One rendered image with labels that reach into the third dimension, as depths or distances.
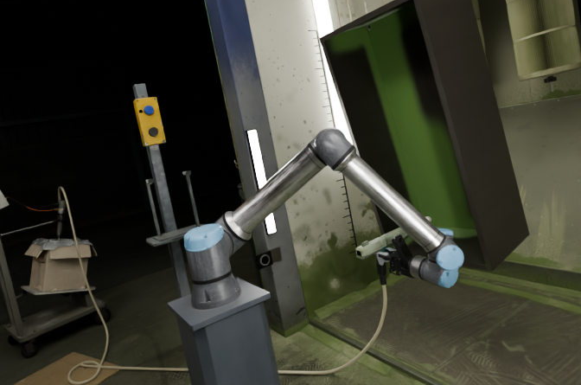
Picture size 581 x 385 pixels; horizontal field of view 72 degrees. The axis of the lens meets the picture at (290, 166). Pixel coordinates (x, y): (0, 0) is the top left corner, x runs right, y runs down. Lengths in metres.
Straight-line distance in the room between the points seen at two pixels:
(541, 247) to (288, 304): 1.55
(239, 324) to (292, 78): 1.58
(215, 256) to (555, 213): 2.08
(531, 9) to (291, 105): 1.48
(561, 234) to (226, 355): 2.04
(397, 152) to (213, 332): 1.42
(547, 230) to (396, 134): 1.09
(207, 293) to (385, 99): 1.43
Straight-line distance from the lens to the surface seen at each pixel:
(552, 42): 2.82
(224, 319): 1.52
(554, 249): 2.83
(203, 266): 1.54
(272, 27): 2.62
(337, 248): 2.75
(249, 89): 2.43
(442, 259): 1.50
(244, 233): 1.67
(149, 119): 2.36
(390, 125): 2.35
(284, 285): 2.56
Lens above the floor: 1.19
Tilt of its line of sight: 4 degrees down
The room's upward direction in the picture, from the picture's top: 11 degrees counter-clockwise
